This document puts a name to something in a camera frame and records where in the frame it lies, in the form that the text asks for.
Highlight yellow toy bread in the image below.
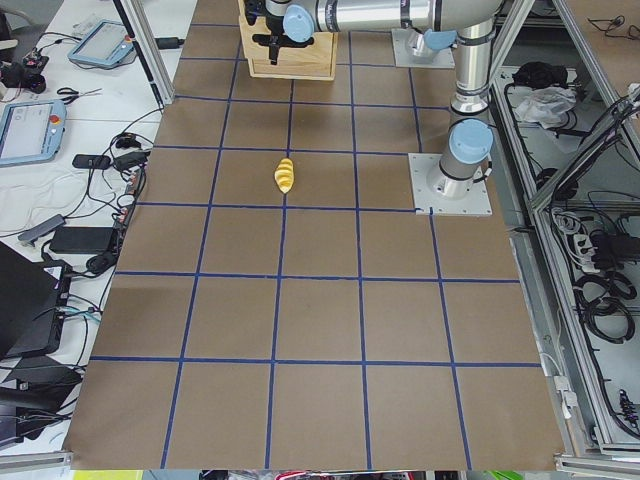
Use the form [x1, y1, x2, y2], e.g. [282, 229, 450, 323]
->
[274, 158, 295, 194]

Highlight blue teach pendant upper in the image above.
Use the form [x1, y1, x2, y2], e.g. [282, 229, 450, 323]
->
[67, 20, 134, 69]

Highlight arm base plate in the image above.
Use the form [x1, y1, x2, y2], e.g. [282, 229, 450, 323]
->
[408, 153, 492, 217]
[392, 29, 457, 70]

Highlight blue teach pendant lower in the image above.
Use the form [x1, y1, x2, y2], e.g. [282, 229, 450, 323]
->
[1, 99, 67, 167]

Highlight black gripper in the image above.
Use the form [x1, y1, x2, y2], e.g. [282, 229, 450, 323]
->
[252, 0, 315, 65]

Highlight brown paper table mat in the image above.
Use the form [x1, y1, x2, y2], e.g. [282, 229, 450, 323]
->
[65, 1, 563, 470]

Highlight wooden drawer cabinet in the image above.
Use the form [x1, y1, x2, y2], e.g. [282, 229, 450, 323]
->
[238, 1, 338, 81]

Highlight black laptop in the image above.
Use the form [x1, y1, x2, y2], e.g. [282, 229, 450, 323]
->
[1, 244, 71, 359]

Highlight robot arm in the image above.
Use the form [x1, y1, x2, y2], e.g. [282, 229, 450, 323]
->
[240, 0, 500, 65]
[439, 79, 494, 198]

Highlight crumpled white cloth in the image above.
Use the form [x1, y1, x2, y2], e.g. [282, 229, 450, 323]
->
[514, 86, 577, 129]

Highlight black power brick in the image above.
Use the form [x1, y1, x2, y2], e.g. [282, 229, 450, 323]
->
[49, 226, 114, 254]

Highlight scissors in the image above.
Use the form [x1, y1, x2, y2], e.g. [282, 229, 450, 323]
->
[56, 87, 102, 105]

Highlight blue teach pendant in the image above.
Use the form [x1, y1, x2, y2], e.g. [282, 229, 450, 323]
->
[67, 20, 134, 69]
[1, 99, 67, 167]

